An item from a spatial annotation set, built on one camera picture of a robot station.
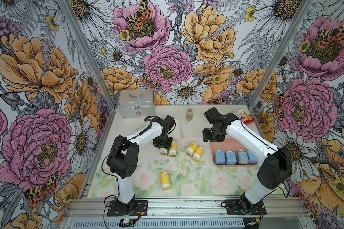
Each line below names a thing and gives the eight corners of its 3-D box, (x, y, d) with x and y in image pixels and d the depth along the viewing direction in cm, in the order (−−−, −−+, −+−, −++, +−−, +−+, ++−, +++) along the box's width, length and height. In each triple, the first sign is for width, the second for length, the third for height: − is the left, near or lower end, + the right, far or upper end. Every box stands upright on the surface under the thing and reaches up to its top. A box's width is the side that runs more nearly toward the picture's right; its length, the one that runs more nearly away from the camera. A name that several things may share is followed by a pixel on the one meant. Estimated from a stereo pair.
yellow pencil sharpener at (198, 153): (191, 159, 93) (192, 154, 87) (197, 150, 97) (198, 144, 92) (198, 163, 91) (199, 158, 86) (203, 153, 96) (205, 148, 90)
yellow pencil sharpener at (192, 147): (185, 155, 95) (186, 149, 89) (191, 145, 100) (192, 139, 94) (191, 158, 94) (192, 152, 88) (196, 148, 98) (198, 142, 92)
